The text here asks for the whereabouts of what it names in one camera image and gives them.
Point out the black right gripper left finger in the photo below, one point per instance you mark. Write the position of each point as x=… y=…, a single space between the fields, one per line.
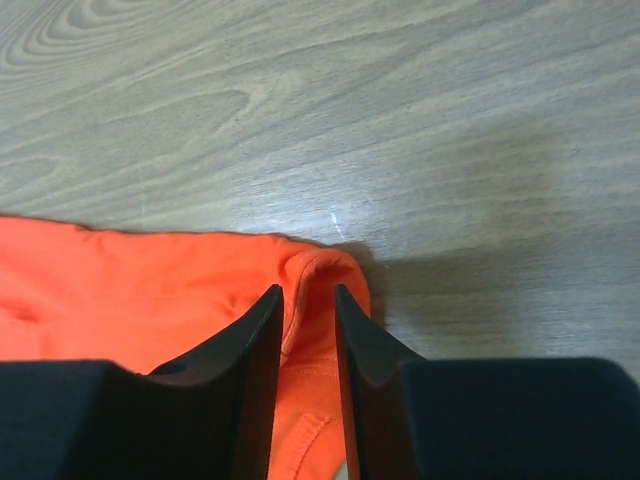
x=206 y=414

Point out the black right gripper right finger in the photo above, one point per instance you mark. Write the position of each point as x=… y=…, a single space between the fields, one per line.
x=407 y=417

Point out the orange t shirt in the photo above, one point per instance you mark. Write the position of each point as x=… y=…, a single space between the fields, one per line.
x=68 y=292

